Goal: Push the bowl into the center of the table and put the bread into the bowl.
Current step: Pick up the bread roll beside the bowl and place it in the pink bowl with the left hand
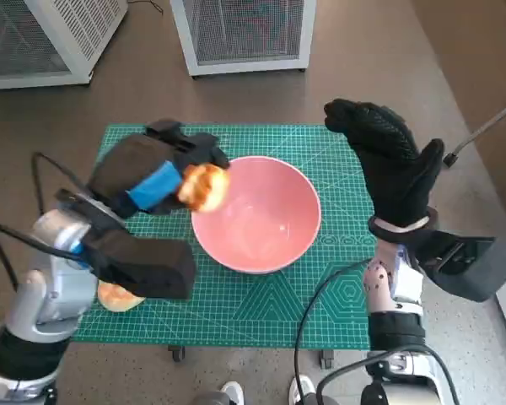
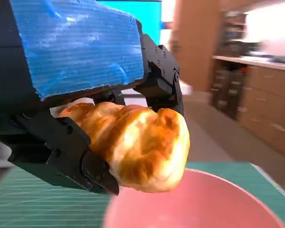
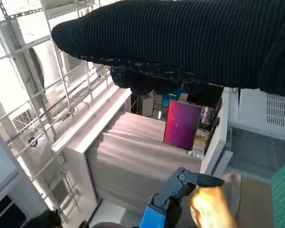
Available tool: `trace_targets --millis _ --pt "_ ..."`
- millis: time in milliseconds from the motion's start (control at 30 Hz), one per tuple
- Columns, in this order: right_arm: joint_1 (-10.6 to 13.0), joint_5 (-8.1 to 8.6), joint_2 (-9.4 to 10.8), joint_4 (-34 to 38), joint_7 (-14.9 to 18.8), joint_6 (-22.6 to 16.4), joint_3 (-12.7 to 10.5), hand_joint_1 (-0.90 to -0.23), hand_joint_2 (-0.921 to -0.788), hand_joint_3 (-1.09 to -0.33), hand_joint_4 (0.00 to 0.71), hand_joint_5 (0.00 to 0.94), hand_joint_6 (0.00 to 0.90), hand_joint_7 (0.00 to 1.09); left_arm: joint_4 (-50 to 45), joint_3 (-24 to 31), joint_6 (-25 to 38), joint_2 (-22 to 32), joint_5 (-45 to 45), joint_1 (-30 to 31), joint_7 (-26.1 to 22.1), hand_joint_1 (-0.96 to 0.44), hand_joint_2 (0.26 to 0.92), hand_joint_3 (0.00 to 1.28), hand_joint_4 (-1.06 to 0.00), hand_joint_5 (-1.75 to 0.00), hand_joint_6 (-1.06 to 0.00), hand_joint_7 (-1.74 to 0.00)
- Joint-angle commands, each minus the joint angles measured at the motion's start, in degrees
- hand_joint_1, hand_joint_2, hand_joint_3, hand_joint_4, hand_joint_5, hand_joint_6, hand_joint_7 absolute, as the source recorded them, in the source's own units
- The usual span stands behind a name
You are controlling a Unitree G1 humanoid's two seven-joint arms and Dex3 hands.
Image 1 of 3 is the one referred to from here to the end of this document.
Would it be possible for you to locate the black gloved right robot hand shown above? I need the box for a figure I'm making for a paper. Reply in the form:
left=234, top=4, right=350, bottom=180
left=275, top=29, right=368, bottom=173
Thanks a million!
left=322, top=98, right=446, bottom=231

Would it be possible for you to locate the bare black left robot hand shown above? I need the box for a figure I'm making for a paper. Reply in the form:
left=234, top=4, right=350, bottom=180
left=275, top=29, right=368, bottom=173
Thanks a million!
left=86, top=120, right=233, bottom=219

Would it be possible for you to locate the long braided toy bread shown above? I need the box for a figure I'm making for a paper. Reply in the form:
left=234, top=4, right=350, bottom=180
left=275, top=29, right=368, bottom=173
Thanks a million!
left=175, top=163, right=231, bottom=213

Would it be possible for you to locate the round toy bread bun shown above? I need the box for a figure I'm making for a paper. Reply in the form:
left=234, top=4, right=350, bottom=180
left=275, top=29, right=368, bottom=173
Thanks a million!
left=97, top=281, right=147, bottom=313

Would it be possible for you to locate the pink bowl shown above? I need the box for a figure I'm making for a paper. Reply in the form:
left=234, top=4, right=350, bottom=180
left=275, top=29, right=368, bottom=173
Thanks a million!
left=190, top=155, right=323, bottom=275

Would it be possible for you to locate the grey metal stand leg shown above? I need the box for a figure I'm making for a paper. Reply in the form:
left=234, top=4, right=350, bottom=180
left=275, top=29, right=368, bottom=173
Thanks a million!
left=442, top=84, right=506, bottom=168

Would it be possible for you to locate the white louvred mesh cabinet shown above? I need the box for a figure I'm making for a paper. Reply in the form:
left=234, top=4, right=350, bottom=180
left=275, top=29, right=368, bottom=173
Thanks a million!
left=0, top=0, right=130, bottom=91

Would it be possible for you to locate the green cutting mat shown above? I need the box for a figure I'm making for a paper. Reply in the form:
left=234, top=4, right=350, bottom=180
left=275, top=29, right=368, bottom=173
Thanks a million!
left=67, top=122, right=380, bottom=351

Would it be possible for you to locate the white shoe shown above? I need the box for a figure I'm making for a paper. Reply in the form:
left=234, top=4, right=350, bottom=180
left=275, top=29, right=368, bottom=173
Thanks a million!
left=221, top=381, right=245, bottom=405
left=289, top=375, right=317, bottom=405

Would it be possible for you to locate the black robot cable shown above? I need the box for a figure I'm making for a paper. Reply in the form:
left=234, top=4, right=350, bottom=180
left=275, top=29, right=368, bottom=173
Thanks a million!
left=0, top=224, right=71, bottom=293
left=314, top=342, right=460, bottom=405
left=30, top=150, right=89, bottom=214
left=293, top=259, right=372, bottom=405

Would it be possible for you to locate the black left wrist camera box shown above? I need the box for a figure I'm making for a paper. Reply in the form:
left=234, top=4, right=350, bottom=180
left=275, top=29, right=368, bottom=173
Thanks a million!
left=83, top=229, right=197, bottom=300

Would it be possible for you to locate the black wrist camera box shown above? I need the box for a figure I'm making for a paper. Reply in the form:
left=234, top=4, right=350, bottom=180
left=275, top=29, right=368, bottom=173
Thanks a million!
left=408, top=229, right=506, bottom=303
left=83, top=229, right=197, bottom=300

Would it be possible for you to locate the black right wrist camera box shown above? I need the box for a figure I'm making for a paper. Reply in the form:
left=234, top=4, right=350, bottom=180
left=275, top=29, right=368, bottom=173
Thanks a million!
left=408, top=229, right=506, bottom=303

